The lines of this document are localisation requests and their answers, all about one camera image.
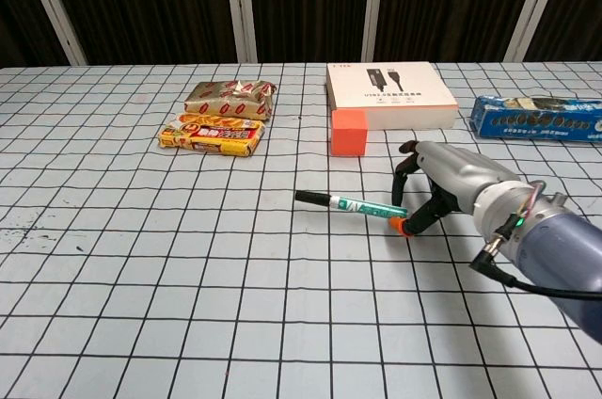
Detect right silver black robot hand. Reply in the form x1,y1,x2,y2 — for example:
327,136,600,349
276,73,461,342
390,138,519,239

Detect orange cube block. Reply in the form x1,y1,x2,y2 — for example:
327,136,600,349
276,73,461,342
330,109,369,157

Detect black marker cap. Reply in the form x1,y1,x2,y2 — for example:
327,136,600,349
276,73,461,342
294,189,333,206

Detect blue cookie box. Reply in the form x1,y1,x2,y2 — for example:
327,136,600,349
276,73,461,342
471,95,602,144

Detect gold red snack packet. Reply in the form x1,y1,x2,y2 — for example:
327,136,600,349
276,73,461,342
183,80,278,122

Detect yellow red snack packet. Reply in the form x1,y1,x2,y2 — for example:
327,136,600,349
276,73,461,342
157,112,267,158

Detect white checkered tablecloth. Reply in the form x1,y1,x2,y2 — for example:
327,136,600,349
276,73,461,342
0,61,602,399

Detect white pink cable box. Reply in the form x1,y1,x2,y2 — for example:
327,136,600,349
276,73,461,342
325,61,459,131

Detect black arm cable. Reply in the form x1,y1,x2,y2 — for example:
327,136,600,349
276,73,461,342
468,247,602,300

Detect white metal frame post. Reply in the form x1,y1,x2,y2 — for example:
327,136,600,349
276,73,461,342
361,0,388,62
16,0,89,66
503,0,559,63
221,0,259,63

